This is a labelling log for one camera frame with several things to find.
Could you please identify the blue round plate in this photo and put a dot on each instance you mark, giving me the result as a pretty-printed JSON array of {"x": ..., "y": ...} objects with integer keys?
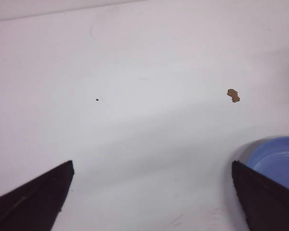
[{"x": 269, "y": 157}]

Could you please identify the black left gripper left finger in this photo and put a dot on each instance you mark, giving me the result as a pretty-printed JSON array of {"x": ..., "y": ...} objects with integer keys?
[{"x": 35, "y": 205}]

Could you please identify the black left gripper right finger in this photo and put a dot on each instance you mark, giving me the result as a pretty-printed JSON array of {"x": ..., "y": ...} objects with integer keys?
[{"x": 265, "y": 202}]

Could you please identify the brown chip mark on table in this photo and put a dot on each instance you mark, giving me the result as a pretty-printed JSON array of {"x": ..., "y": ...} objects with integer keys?
[{"x": 233, "y": 94}]

